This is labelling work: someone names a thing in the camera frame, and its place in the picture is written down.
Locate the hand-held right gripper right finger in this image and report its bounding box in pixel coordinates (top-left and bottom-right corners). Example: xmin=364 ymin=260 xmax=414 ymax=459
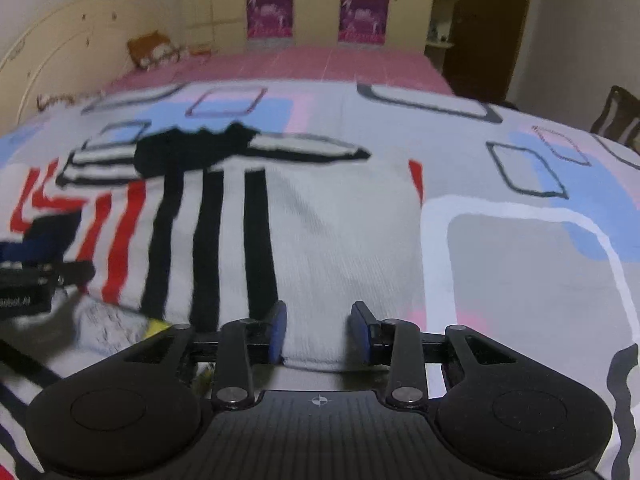
xmin=349 ymin=301 xmax=521 ymax=409

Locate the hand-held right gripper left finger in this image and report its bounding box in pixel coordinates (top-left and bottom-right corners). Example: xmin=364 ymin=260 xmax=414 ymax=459
xmin=122 ymin=301 xmax=289 ymax=409

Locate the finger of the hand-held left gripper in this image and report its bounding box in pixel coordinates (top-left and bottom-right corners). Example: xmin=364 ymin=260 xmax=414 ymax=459
xmin=0 ymin=210 xmax=84 ymax=266
xmin=52 ymin=260 xmax=97 ymax=288

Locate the striped knit sweater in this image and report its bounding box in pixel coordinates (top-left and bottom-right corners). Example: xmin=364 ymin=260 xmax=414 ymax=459
xmin=7 ymin=122 xmax=426 ymax=373

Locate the white printed cloth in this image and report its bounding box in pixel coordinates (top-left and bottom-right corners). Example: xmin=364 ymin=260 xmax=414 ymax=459
xmin=70 ymin=296 xmax=173 ymax=358

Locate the printed blanket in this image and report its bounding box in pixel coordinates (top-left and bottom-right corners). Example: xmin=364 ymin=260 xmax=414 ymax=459
xmin=0 ymin=80 xmax=640 ymax=480

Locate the cream headboard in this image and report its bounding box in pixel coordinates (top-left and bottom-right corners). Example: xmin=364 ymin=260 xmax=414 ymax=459
xmin=0 ymin=0 xmax=182 ymax=136

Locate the orange-brown pillow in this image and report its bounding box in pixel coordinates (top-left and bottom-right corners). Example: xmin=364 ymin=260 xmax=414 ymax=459
xmin=126 ymin=30 xmax=183 ymax=71

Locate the pink bed sheet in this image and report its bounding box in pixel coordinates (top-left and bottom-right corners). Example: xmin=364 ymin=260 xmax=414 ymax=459
xmin=107 ymin=44 xmax=453 ymax=96

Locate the dark brown door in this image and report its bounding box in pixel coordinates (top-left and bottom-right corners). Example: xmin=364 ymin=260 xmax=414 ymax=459
xmin=442 ymin=0 xmax=537 ymax=107

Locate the cream wardrobe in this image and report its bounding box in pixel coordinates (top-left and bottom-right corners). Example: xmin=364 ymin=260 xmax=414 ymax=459
xmin=177 ymin=0 xmax=441 ymax=57

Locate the cream corner shelf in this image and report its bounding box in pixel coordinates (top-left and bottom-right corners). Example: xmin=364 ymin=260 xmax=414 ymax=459
xmin=424 ymin=0 xmax=462 ymax=75

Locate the wooden chair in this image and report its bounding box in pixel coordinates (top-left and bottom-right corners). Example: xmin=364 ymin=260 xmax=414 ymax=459
xmin=589 ymin=85 xmax=640 ymax=155

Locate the purple wall calendar poster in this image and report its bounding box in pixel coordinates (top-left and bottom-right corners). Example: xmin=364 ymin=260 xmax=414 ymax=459
xmin=246 ymin=0 xmax=294 ymax=52
xmin=338 ymin=0 xmax=391 ymax=47

